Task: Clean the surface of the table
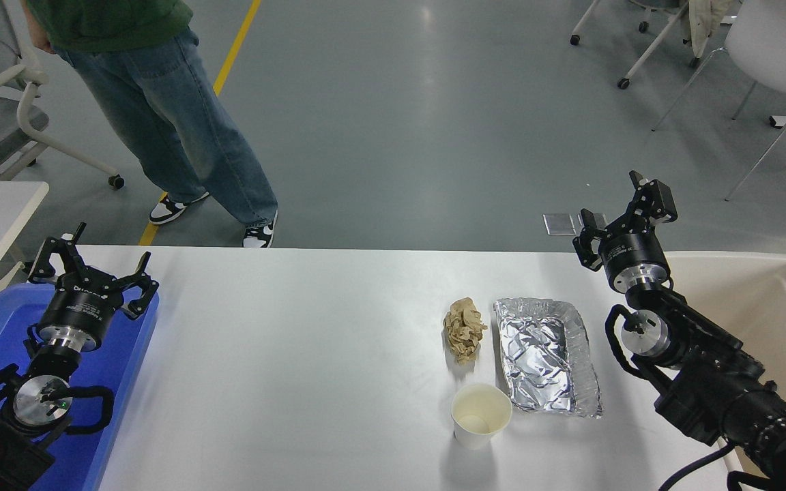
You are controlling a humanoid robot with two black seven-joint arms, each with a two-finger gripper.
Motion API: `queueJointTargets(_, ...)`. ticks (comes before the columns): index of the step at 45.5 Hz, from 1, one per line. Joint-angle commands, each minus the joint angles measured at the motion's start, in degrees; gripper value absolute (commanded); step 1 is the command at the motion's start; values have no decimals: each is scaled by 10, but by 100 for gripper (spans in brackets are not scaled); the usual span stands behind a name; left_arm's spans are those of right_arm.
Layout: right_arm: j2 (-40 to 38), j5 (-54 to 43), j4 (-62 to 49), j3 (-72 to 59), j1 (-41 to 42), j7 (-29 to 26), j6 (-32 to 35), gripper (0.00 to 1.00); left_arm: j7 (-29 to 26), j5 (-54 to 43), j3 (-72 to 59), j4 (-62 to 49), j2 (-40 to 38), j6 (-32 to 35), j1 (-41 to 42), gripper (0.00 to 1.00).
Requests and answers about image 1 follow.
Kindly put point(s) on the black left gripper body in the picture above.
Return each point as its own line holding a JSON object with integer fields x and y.
{"x": 82, "y": 310}

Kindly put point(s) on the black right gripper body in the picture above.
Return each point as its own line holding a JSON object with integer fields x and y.
{"x": 632, "y": 254}

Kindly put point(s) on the silver foil tray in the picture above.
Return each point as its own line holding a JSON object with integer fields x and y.
{"x": 543, "y": 354}

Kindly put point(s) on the tan paper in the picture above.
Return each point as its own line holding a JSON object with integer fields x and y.
{"x": 464, "y": 331}

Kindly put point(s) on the white paper cup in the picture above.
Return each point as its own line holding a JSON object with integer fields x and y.
{"x": 478, "y": 416}

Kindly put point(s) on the person's right forearm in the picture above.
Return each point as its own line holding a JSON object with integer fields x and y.
{"x": 31, "y": 15}

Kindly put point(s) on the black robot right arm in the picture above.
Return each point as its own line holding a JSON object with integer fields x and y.
{"x": 707, "y": 368}

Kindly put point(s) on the person's right hand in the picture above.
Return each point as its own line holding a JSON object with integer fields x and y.
{"x": 44, "y": 42}

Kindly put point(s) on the silver floor plate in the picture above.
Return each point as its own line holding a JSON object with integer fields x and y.
{"x": 559, "y": 224}
{"x": 604, "y": 219}

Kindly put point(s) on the large pale bin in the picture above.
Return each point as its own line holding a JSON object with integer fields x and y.
{"x": 775, "y": 307}

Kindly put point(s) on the office chair caster base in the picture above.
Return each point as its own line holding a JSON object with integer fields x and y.
{"x": 643, "y": 26}

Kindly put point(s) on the person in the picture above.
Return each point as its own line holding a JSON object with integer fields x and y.
{"x": 161, "y": 102}

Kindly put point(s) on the pale hanging cloth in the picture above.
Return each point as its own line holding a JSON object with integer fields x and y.
{"x": 703, "y": 20}

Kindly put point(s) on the white shell chair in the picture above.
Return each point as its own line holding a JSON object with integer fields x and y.
{"x": 775, "y": 41}

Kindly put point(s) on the white rolling table frame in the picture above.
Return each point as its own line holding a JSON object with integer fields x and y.
{"x": 652, "y": 44}

